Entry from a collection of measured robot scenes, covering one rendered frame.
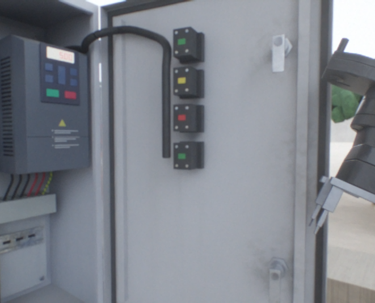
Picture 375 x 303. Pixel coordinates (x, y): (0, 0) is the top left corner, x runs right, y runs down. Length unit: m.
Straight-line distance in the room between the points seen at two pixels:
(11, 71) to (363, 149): 0.52
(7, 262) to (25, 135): 0.31
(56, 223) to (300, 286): 0.53
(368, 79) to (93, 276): 0.59
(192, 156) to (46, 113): 0.26
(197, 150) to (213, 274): 0.22
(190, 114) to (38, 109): 0.25
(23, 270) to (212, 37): 0.61
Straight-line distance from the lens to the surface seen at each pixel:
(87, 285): 0.71
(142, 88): 0.57
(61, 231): 0.75
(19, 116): 0.55
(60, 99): 0.56
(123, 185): 0.58
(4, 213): 0.66
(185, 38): 0.48
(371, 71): 0.38
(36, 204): 0.68
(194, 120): 0.47
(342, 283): 1.63
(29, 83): 0.55
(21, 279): 0.78
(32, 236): 0.76
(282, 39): 0.46
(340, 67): 0.38
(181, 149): 0.46
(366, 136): 0.37
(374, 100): 0.39
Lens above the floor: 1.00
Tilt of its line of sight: 3 degrees down
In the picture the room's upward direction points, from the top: straight up
